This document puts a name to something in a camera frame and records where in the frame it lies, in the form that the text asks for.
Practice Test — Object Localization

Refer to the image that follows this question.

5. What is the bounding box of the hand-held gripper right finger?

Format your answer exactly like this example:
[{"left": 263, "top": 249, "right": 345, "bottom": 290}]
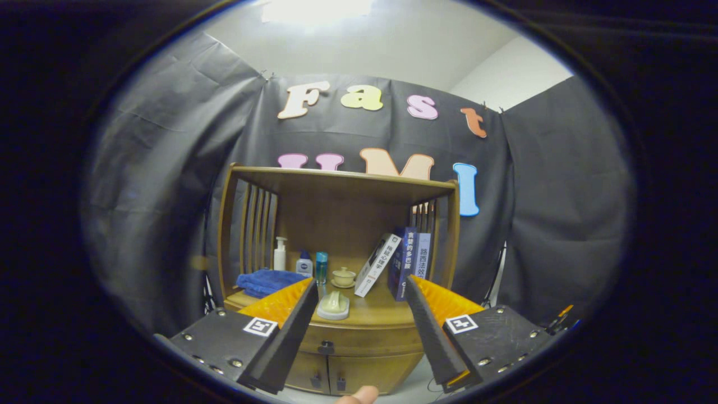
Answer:
[{"left": 405, "top": 274, "right": 556, "bottom": 393}]

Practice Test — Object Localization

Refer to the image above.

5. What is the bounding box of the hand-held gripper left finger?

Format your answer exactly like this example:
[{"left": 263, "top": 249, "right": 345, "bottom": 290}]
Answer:
[{"left": 168, "top": 277, "right": 320, "bottom": 394}]

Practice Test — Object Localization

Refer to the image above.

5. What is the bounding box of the pale green soap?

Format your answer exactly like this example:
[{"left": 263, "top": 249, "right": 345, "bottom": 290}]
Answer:
[{"left": 316, "top": 290, "right": 351, "bottom": 321}]

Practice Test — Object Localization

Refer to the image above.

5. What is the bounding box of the wooden drawer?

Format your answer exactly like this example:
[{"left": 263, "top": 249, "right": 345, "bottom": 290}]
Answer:
[{"left": 300, "top": 321, "right": 425, "bottom": 358}]

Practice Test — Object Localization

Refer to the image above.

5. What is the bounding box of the wooden cabinet door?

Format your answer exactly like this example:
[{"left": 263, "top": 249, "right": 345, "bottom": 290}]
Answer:
[
  {"left": 285, "top": 351, "right": 332, "bottom": 393},
  {"left": 328, "top": 352, "right": 425, "bottom": 396}
]

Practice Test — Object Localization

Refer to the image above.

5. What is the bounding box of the wooden countertop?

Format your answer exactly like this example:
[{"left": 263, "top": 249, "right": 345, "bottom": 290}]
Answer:
[{"left": 224, "top": 275, "right": 449, "bottom": 329}]

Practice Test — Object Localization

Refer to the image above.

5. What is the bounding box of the wooden cabinet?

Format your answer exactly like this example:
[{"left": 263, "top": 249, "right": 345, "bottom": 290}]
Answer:
[{"left": 217, "top": 163, "right": 461, "bottom": 396}]

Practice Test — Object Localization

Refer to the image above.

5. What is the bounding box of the blue folded towel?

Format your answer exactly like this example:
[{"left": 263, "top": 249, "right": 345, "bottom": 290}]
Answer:
[{"left": 236, "top": 269, "right": 309, "bottom": 299}]

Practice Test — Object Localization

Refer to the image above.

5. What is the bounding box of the light blue book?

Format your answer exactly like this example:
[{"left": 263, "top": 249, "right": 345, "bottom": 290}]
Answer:
[{"left": 415, "top": 232, "right": 432, "bottom": 281}]

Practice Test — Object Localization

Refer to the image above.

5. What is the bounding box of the dark blue book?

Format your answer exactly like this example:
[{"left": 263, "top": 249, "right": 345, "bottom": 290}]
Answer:
[{"left": 388, "top": 227, "right": 418, "bottom": 302}]

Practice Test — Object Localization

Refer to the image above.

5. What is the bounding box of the black tripod stand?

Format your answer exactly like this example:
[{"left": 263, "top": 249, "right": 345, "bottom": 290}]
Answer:
[
  {"left": 202, "top": 272, "right": 217, "bottom": 315},
  {"left": 482, "top": 241, "right": 508, "bottom": 309}
]

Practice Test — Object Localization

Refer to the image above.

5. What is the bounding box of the white book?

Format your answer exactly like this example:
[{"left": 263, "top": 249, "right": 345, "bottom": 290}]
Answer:
[{"left": 354, "top": 233, "right": 402, "bottom": 298}]

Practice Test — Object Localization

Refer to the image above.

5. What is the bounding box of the black equipment with orange part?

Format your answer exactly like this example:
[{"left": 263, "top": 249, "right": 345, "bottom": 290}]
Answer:
[{"left": 541, "top": 304, "right": 584, "bottom": 337}]

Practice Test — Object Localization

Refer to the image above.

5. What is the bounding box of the black backdrop cloth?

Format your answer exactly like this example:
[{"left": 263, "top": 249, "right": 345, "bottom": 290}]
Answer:
[{"left": 81, "top": 31, "right": 637, "bottom": 337}]

